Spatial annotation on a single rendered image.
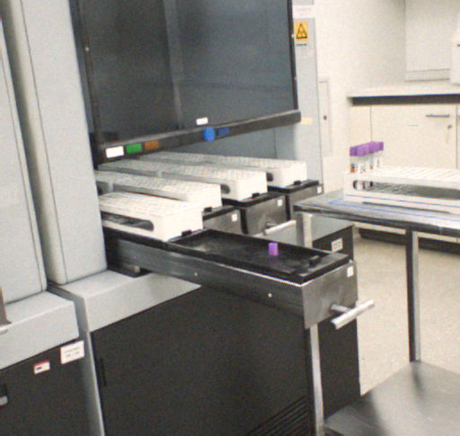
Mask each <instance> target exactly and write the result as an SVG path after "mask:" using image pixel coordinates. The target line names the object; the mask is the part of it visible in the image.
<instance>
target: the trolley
mask: <svg viewBox="0 0 460 436"><path fill-rule="evenodd" d="M293 211H295V221H296V245H301V246H305V247H310V248H312V234H311V219H310V215H313V216H319V217H326V218H336V219H341V220H348V221H353V222H359V223H366V224H371V225H377V226H382V227H393V228H400V229H405V249H406V285H407V321H408V340H409V357H410V363H409V364H407V365H406V366H403V367H402V368H401V369H400V370H398V371H397V372H396V373H394V374H393V375H392V376H391V377H389V378H386V379H385V380H383V381H382V382H380V383H379V384H377V385H376V386H374V387H372V388H371V389H369V391H368V392H366V393H365V394H363V395H362V396H360V397H358V398H357V399H356V400H354V401H353V402H351V403H350V404H348V405H345V406H344V407H342V408H341V410H340V411H339V412H337V413H336V414H334V415H332V416H331V417H329V418H328V419H325V420H323V401H322V386H321V371H320V355H319V340H318V324H314V325H313V326H311V327H309V328H308V329H306V330H305V320H304V317H303V330H304V344H305V371H306V385H307V400H308V413H309V414H310V427H311V436H324V433H325V432H326V433H328V434H330V435H331V436H460V374H459V373H456V372H454V371H450V370H447V369H442V368H440V367H436V366H433V365H430V363H427V362H425V361H422V360H420V285H419V241H417V233H423V234H429V235H435V236H446V237H453V238H458V239H460V215H456V214H451V213H447V212H439V211H431V209H415V208H407V207H398V206H391V205H382V204H375V203H366V202H362V203H359V202H352V201H344V200H343V194H342V189H339V190H337V191H331V192H328V193H325V194H322V195H318V196H315V197H313V198H310V199H307V200H301V201H298V202H295V203H293Z"/></svg>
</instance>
